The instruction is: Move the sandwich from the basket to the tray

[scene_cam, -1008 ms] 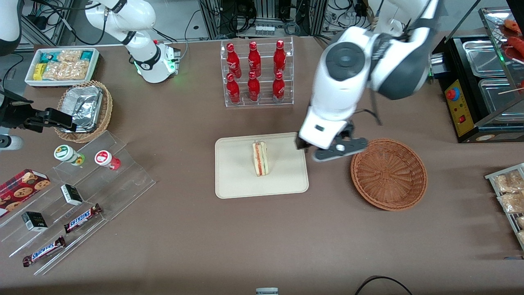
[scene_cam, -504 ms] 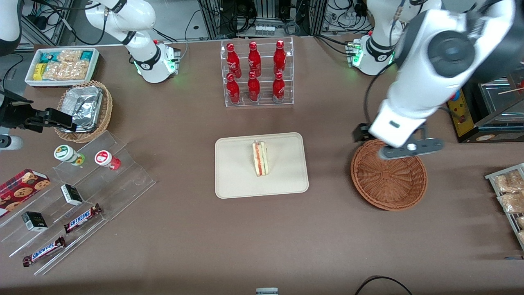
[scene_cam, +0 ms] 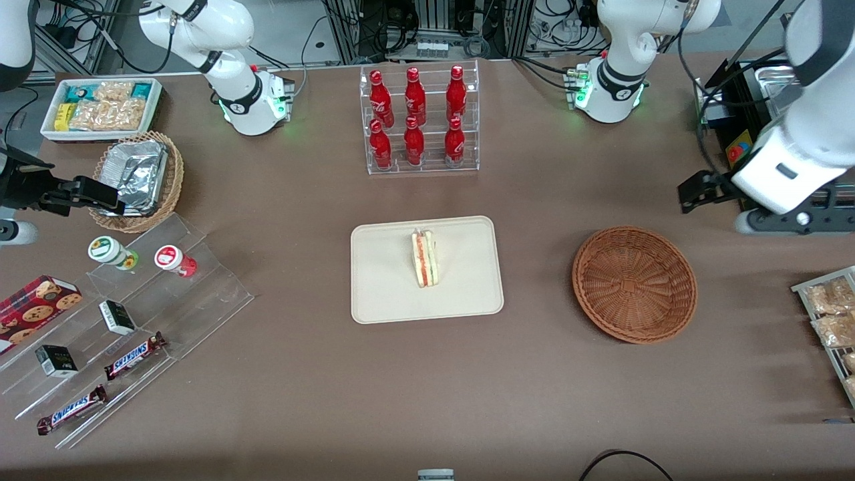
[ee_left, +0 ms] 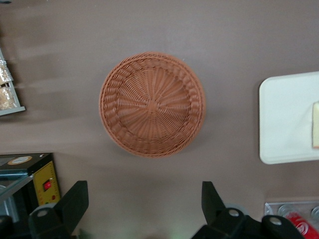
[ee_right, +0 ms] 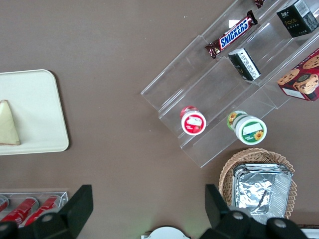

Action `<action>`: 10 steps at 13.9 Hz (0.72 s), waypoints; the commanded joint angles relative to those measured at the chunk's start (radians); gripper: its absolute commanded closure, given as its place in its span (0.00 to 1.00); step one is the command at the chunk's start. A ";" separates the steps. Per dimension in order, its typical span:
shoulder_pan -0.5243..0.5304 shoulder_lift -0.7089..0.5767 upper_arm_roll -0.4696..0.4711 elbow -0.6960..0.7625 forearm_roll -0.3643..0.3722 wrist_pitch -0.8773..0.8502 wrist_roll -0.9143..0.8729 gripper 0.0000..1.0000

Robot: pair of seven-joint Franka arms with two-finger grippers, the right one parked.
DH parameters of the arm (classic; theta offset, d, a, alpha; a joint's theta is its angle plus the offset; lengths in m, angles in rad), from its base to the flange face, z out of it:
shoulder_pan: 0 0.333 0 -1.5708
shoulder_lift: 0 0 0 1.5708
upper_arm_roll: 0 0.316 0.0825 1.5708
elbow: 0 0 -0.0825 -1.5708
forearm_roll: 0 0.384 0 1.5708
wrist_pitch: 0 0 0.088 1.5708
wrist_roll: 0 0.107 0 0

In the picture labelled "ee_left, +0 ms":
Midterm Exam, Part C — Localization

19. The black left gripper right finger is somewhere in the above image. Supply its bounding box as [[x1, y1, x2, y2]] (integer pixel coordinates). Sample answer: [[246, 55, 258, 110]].
[[190, 181, 261, 239]]

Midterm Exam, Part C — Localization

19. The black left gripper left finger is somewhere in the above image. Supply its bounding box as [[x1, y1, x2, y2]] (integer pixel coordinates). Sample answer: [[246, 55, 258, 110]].
[[27, 180, 89, 239]]

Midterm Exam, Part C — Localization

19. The triangle sandwich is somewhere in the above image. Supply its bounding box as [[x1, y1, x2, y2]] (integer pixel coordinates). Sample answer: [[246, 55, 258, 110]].
[[311, 101, 319, 150]]

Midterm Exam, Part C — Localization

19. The beige plastic tray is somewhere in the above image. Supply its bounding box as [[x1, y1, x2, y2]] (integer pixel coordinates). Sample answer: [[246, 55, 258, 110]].
[[258, 71, 319, 165]]

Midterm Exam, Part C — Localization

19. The brown round wicker basket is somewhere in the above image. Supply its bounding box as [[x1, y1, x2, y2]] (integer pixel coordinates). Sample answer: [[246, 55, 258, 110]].
[[99, 51, 206, 158]]

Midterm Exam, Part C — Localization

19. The black food warmer yellow panel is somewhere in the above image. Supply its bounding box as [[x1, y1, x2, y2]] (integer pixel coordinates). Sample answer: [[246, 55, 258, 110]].
[[0, 152, 61, 224]]

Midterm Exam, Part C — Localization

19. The clear acrylic bottle rack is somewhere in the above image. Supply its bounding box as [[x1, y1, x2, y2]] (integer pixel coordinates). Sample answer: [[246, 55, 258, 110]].
[[264, 202, 319, 239]]

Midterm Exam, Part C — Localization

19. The grey metal snack rack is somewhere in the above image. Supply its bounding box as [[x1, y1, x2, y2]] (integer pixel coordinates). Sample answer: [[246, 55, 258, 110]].
[[0, 48, 26, 117]]

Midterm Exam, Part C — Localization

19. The clear bag of crackers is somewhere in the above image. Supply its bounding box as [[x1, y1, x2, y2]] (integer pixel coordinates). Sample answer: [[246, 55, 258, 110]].
[[0, 59, 13, 87], [0, 86, 19, 111]]

